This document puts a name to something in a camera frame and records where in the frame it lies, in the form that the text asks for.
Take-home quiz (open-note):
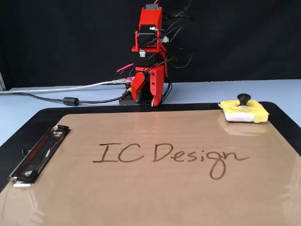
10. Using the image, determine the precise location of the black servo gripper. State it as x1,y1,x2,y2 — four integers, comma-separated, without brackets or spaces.
130,51,166,107

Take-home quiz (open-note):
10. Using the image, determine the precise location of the yellow taped sponge with knob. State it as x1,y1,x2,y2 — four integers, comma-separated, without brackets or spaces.
217,93,270,124

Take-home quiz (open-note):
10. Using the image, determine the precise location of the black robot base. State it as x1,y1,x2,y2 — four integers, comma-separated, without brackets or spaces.
119,82,165,106

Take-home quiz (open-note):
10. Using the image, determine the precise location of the small controller circuit board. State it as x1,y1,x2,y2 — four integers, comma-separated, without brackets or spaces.
124,76,135,95

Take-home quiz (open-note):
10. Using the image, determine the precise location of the brown glossy writing sheet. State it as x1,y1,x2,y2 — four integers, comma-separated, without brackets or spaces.
0,108,301,226

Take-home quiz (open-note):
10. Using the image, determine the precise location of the black fabric backdrop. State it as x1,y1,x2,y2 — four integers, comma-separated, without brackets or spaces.
0,0,301,91

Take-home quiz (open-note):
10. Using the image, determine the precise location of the metal clipboard clip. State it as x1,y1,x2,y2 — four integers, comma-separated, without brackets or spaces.
8,124,71,188

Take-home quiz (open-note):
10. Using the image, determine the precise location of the black clipboard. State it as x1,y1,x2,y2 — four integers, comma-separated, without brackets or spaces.
0,101,301,193

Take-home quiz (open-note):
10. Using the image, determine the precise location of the pink wire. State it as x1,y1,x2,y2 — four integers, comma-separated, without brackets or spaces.
116,63,136,75

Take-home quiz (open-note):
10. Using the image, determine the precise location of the black cable with ferrite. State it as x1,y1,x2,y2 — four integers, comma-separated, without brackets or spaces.
0,90,132,107

